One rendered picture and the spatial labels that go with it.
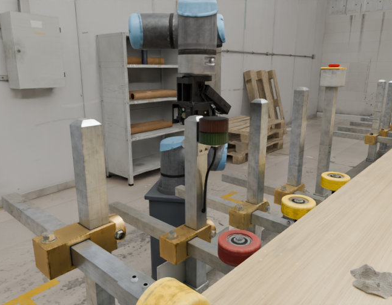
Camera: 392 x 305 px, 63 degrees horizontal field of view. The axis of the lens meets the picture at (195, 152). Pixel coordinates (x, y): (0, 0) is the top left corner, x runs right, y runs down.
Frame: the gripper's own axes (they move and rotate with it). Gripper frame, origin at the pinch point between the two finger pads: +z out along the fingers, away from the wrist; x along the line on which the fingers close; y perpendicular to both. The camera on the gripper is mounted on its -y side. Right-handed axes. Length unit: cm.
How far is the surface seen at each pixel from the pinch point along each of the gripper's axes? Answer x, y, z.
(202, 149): 9.9, 11.2, -5.2
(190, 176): 7.9, 12.7, 0.9
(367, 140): 7, -130, 15
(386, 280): 45.9, 11.3, 8.7
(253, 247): 26.0, 15.6, 9.5
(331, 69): 8, -61, -22
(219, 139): 15.3, 12.4, -8.2
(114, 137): -240, -132, 49
